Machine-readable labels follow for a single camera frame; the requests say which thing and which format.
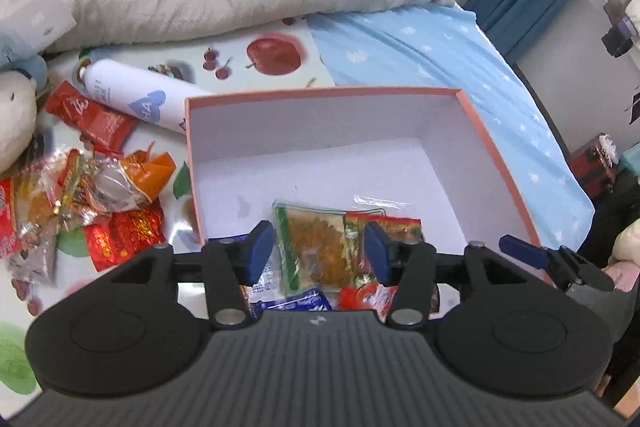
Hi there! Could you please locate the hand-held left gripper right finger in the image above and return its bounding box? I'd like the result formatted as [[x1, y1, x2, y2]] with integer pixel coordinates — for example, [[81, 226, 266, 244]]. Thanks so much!
[[364, 221, 546, 330]]

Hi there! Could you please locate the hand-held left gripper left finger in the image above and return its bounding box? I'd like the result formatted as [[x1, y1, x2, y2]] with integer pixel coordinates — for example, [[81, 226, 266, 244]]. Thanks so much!
[[110, 219, 276, 330]]

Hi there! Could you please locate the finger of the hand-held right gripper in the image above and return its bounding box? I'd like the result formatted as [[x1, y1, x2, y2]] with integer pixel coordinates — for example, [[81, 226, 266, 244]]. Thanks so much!
[[498, 234, 613, 293]]

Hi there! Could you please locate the red and green snack packet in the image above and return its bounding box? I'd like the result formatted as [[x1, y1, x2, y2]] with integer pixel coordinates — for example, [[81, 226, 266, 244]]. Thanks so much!
[[345, 194, 426, 288]]

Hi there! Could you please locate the small red snack packet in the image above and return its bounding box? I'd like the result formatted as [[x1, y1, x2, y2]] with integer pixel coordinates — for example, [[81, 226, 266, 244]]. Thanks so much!
[[337, 279, 401, 310]]

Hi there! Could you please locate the yellow snack packet green edge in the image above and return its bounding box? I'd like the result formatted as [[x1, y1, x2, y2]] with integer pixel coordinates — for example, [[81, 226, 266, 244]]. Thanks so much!
[[272, 201, 361, 298]]

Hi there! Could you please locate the blue snack packet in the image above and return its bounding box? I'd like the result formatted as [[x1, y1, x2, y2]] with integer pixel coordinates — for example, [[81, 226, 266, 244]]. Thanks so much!
[[240, 252, 333, 315]]

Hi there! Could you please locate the pink cardboard box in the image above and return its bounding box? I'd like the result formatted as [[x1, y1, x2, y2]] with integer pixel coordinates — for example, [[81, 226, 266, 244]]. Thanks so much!
[[184, 87, 561, 308]]

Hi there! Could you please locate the red gold foil snack packet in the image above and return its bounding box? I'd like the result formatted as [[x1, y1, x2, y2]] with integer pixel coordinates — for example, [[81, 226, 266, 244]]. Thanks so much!
[[82, 204, 166, 273]]

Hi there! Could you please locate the pile of snack packets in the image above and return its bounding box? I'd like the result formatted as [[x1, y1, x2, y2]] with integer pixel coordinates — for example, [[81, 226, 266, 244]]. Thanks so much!
[[0, 147, 178, 288]]

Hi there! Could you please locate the white spray bottle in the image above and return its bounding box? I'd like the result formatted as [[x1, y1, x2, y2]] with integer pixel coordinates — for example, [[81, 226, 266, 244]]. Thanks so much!
[[74, 52, 188, 135]]

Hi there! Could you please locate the plain red snack packet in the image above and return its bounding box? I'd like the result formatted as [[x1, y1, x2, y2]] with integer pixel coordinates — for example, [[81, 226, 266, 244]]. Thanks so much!
[[46, 81, 138, 152]]

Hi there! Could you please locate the fruit print bed sheet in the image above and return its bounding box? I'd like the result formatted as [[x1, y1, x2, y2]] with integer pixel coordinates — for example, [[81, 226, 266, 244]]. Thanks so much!
[[0, 14, 338, 408]]

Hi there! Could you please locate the white and blue plush toy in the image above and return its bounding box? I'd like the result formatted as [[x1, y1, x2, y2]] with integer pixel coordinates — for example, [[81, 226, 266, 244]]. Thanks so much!
[[0, 54, 48, 175]]

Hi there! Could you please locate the light blue printed cloth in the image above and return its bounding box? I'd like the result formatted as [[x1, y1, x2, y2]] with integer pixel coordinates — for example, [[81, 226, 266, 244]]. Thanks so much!
[[0, 0, 76, 68]]

